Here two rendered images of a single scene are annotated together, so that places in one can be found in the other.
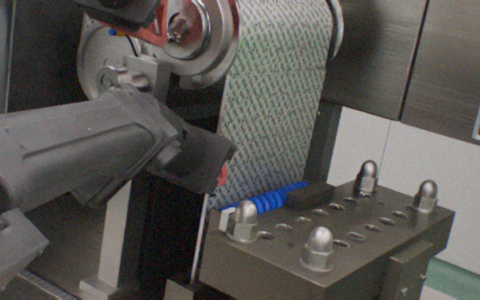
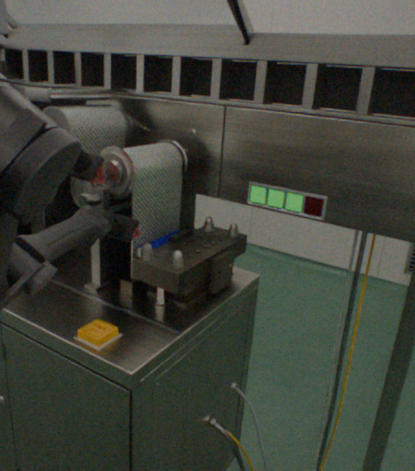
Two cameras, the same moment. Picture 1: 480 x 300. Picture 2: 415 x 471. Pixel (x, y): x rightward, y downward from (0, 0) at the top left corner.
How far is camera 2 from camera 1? 0.41 m
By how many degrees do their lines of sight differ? 5
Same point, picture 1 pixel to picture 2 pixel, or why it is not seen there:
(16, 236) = (47, 269)
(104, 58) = (82, 188)
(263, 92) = (151, 195)
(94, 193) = (81, 248)
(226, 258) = (141, 268)
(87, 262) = (87, 276)
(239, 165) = (144, 227)
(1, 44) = not seen: hidden behind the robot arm
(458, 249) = (296, 246)
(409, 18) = (216, 153)
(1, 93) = not seen: hidden behind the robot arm
